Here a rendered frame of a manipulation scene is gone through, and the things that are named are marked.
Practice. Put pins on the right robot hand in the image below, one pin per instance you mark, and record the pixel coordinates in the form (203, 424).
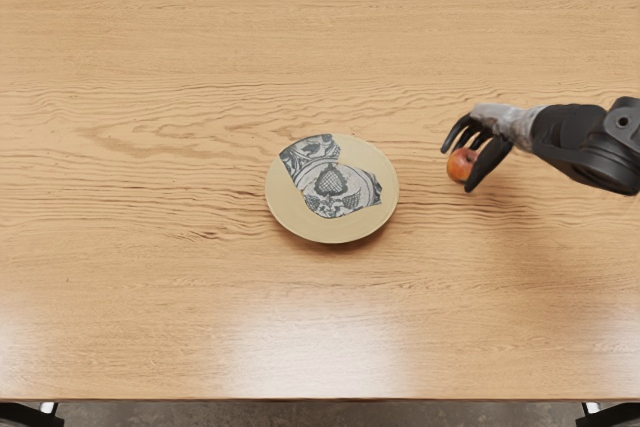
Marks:
(505, 119)

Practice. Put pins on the cream plate with grey pattern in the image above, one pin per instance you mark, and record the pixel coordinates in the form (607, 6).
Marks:
(331, 189)

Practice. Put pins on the red apple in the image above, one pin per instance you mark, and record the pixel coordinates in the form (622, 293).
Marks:
(459, 166)

